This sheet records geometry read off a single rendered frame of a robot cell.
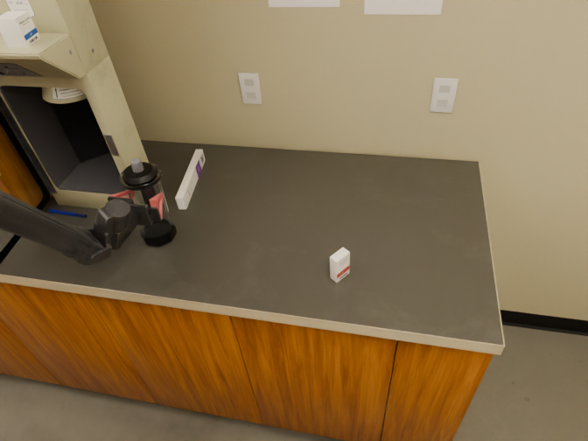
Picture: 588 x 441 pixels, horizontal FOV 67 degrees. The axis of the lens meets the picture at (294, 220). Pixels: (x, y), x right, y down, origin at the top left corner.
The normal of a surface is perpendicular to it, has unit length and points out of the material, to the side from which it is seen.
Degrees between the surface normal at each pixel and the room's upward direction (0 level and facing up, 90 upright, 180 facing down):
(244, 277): 0
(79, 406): 0
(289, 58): 90
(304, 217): 0
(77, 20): 90
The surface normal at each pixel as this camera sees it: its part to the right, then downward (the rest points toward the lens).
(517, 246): -0.21, 0.69
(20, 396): -0.07, -0.72
